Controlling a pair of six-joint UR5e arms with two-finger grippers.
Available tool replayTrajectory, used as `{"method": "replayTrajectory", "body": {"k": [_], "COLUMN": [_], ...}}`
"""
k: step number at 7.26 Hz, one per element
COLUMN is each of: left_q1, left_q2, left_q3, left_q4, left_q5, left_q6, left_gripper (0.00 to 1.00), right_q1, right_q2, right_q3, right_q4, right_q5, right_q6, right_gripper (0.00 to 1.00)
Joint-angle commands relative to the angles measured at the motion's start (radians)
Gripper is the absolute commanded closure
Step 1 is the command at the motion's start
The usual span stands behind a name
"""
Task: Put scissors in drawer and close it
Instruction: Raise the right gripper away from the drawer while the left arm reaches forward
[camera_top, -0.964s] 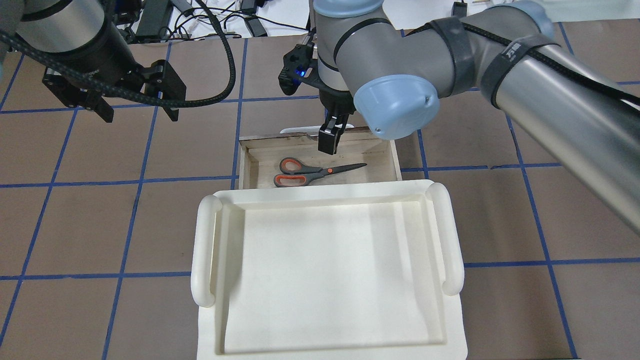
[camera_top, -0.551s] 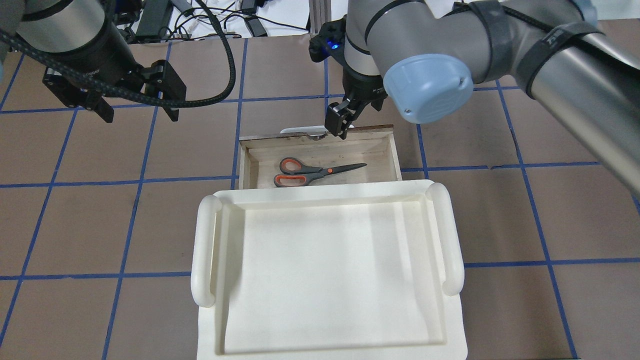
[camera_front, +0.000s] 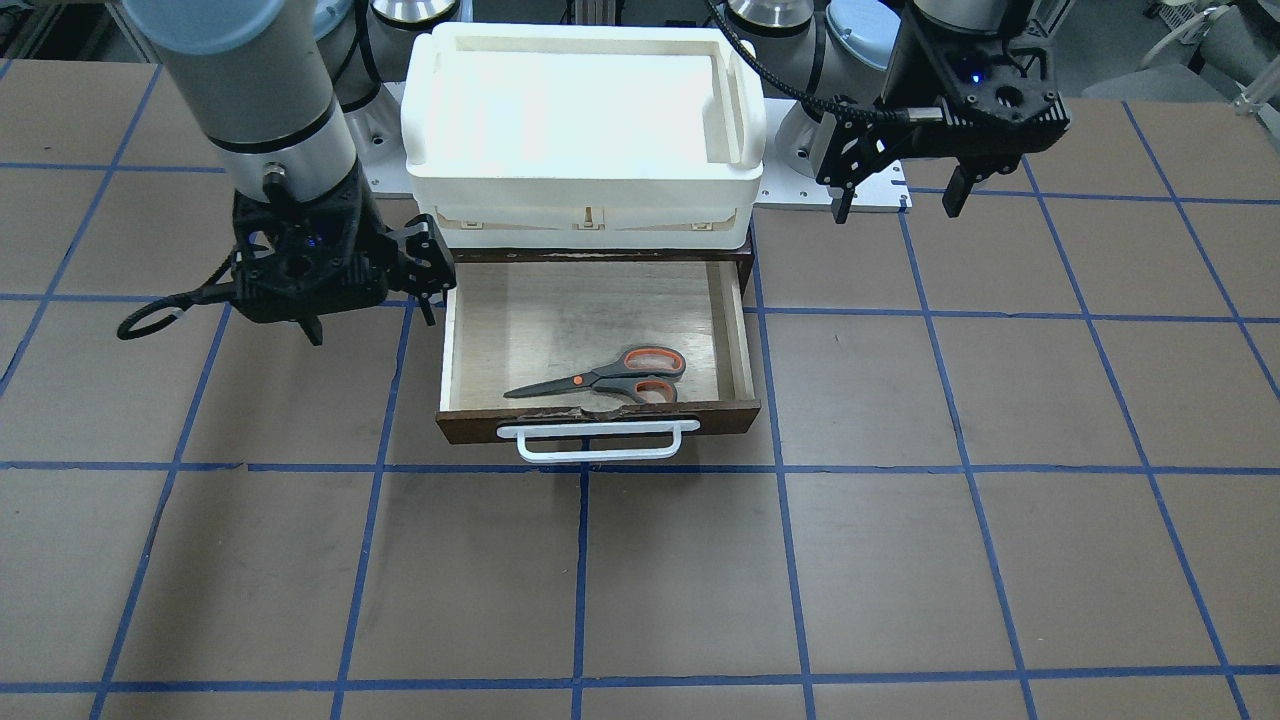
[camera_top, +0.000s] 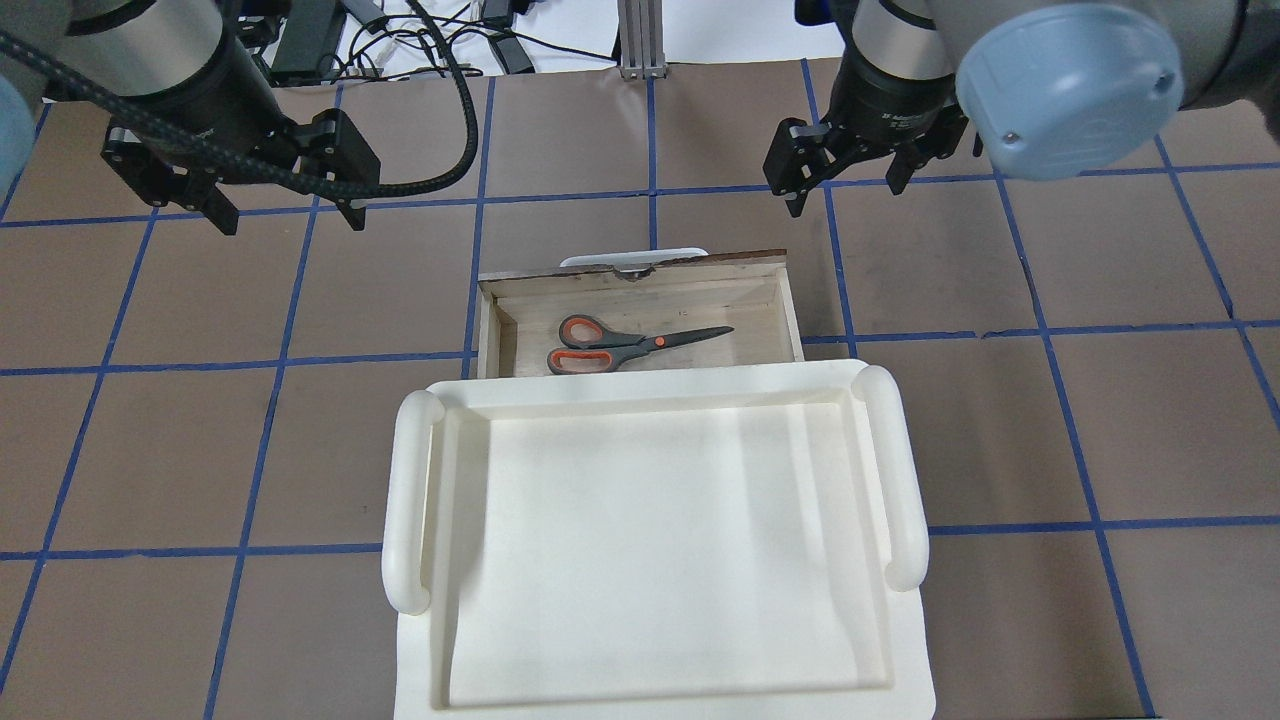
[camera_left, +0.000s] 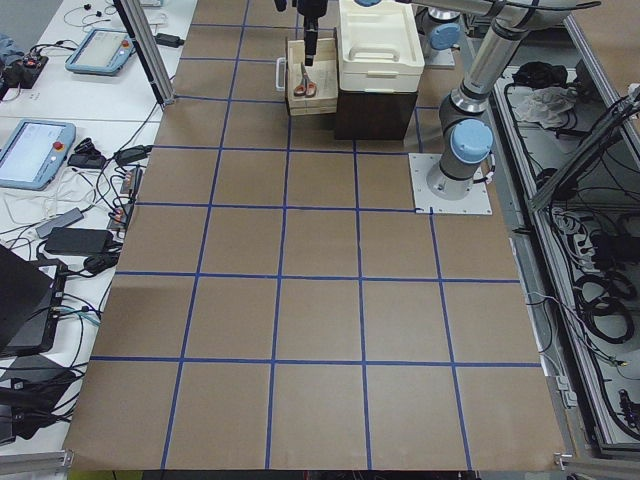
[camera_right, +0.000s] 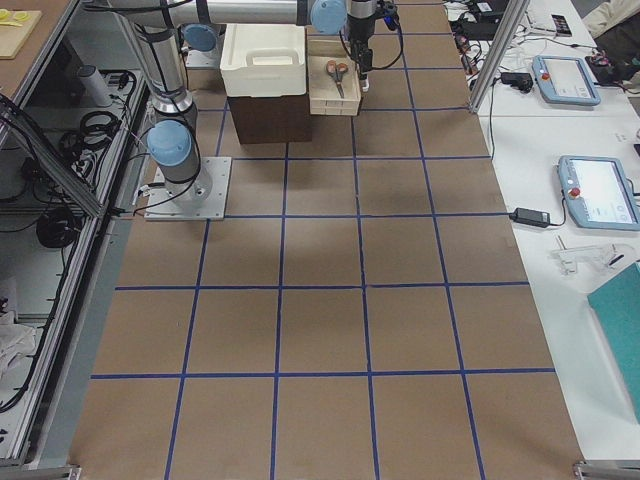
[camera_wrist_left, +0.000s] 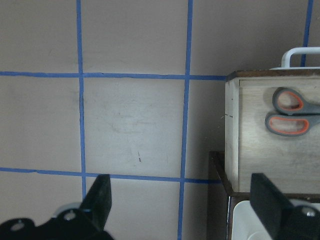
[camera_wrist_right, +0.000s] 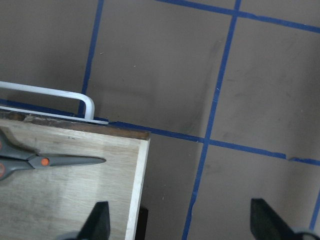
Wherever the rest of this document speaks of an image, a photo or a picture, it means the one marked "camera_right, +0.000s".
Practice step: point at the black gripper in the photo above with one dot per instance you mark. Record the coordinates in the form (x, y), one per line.
(359, 25)

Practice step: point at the grey orange handled scissors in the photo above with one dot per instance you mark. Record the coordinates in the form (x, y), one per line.
(337, 71)

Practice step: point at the light wooden drawer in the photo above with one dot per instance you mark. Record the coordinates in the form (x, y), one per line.
(324, 96)

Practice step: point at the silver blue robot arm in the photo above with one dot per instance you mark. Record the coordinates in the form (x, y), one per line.
(171, 141)
(325, 16)

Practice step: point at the white plastic tray box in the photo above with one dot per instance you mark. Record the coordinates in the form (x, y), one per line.
(264, 60)

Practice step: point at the dark brown wooden cabinet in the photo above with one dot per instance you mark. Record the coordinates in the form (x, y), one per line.
(261, 120)

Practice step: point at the blue teach pendant far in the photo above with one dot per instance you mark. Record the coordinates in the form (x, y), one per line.
(564, 80)

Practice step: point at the blue teach pendant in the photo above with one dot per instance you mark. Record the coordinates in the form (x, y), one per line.
(597, 193)
(564, 80)

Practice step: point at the black power adapter on desk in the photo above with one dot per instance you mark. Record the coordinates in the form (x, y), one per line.
(530, 217)

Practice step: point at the blue teach pendant near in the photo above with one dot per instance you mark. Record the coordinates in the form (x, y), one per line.
(597, 193)

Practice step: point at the white cylinder speaker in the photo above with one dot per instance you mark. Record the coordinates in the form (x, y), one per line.
(95, 85)

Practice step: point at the crumpled white cloth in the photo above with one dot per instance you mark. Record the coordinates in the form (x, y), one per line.
(17, 340)

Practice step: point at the aluminium frame post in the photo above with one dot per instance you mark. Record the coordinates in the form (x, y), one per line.
(505, 33)

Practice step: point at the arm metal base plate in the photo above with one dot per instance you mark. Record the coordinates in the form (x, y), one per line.
(205, 198)

